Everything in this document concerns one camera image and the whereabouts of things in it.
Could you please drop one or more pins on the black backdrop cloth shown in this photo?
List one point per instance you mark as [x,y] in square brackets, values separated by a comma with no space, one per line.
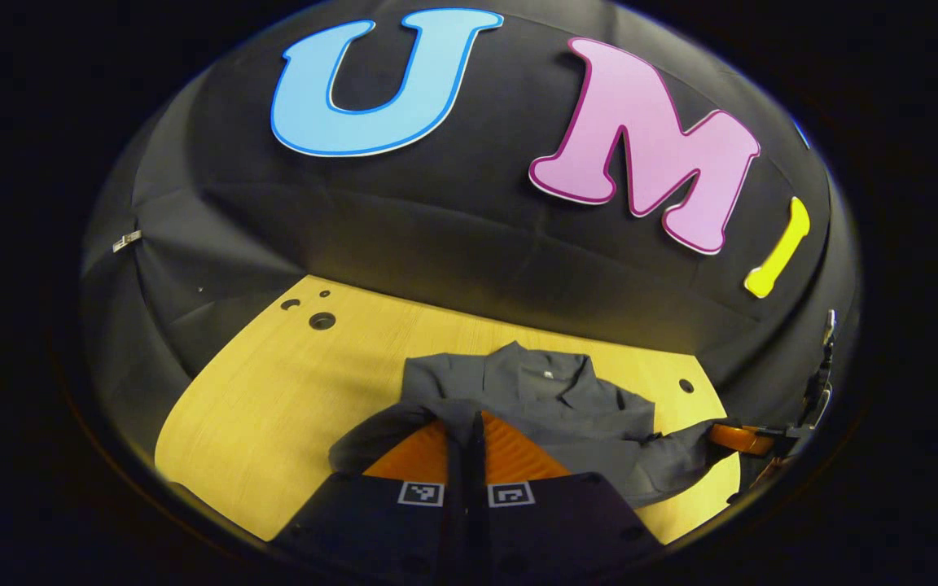
[453,212]

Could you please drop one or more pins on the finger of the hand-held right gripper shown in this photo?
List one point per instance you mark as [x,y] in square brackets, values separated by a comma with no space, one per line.
[742,439]

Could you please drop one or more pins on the small metal clip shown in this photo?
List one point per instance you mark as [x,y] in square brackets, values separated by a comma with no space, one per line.
[127,241]

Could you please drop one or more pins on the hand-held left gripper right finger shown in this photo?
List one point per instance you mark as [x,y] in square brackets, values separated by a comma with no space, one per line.
[558,529]

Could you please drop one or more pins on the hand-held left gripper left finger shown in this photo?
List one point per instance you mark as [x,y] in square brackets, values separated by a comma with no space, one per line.
[355,529]

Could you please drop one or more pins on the grey collared shirt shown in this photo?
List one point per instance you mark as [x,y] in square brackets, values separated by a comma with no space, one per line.
[567,415]

